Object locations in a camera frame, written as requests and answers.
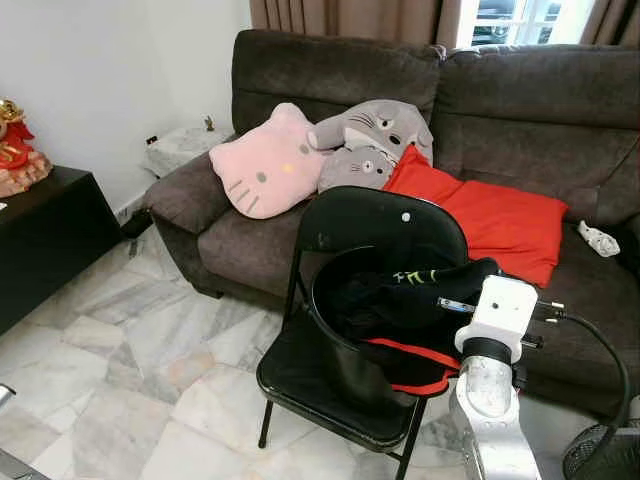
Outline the red pillow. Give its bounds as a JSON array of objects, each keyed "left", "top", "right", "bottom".
[{"left": 382, "top": 143, "right": 571, "bottom": 289}]

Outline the bright window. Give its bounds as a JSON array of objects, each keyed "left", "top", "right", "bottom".
[{"left": 455, "top": 0, "right": 601, "bottom": 49}]

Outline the black TV console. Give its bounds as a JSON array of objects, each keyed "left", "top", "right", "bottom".
[{"left": 0, "top": 165, "right": 126, "bottom": 336}]

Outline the small white patterned toy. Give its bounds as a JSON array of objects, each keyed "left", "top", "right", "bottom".
[{"left": 578, "top": 220, "right": 621, "bottom": 259}]

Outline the dark grey fabric sofa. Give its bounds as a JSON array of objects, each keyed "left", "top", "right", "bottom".
[{"left": 143, "top": 28, "right": 640, "bottom": 416}]

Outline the red Buddha statue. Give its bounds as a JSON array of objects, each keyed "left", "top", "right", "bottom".
[{"left": 0, "top": 98, "right": 53, "bottom": 199}]

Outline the small grey Totoro plush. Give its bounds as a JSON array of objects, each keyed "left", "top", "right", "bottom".
[{"left": 317, "top": 143, "right": 401, "bottom": 194}]

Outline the pink cat face cushion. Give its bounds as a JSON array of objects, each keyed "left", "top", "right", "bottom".
[{"left": 207, "top": 102, "right": 331, "bottom": 221}]

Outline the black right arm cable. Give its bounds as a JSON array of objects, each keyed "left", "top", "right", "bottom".
[{"left": 533, "top": 298, "right": 633, "bottom": 480}]

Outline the large grey Totoro plush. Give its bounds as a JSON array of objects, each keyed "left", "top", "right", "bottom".
[{"left": 305, "top": 98, "right": 436, "bottom": 166}]

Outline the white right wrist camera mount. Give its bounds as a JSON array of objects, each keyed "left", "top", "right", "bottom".
[{"left": 454, "top": 274, "right": 541, "bottom": 363}]

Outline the white marble side table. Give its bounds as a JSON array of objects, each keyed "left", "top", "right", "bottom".
[{"left": 140, "top": 122, "right": 236, "bottom": 179}]

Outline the brown curtain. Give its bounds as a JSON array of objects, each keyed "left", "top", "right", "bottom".
[
  {"left": 580, "top": 0, "right": 640, "bottom": 49},
  {"left": 248, "top": 0, "right": 463, "bottom": 49}
]

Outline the black folding chair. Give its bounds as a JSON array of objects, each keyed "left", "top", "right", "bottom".
[{"left": 256, "top": 185, "right": 471, "bottom": 480}]

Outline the floor fan with black grille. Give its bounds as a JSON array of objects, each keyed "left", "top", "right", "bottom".
[{"left": 560, "top": 420, "right": 640, "bottom": 480}]

